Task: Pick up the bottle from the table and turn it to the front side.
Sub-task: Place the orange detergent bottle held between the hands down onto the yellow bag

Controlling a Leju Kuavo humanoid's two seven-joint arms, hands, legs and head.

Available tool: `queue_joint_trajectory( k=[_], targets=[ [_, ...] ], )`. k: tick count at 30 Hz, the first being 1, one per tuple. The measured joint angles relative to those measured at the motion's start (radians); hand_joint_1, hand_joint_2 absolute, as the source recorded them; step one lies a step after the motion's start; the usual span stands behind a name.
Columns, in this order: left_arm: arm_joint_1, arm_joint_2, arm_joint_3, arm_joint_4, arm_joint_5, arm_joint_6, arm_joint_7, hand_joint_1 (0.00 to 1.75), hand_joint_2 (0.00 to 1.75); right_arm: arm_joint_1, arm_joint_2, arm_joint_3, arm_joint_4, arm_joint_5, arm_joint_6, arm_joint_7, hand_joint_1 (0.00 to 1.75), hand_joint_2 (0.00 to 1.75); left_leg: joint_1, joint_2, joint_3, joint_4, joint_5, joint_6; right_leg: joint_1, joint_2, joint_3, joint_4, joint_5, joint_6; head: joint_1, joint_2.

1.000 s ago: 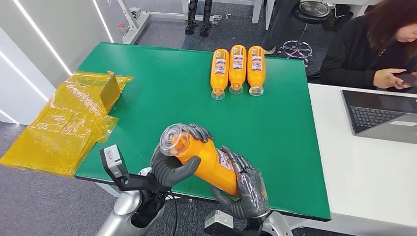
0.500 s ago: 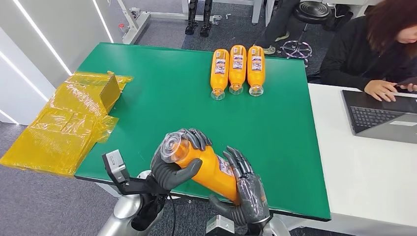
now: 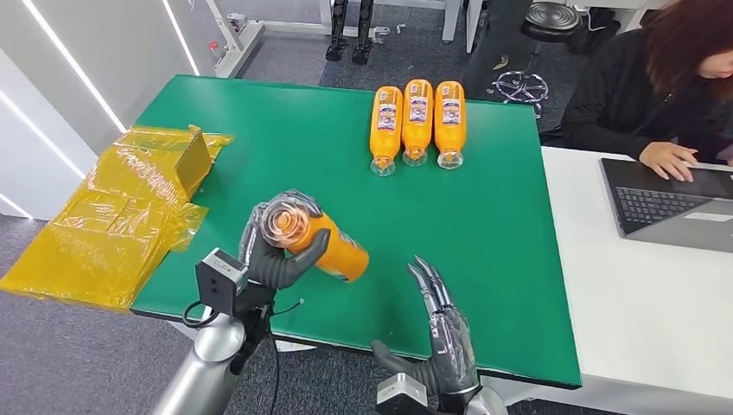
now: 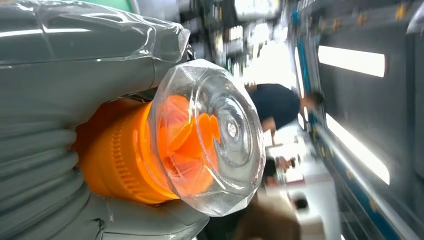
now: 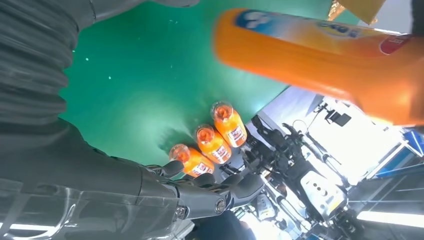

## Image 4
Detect orange bottle with clear cap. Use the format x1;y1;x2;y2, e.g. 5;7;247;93
71;58;267;218

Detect person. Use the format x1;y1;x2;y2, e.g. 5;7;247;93
246;82;326;134

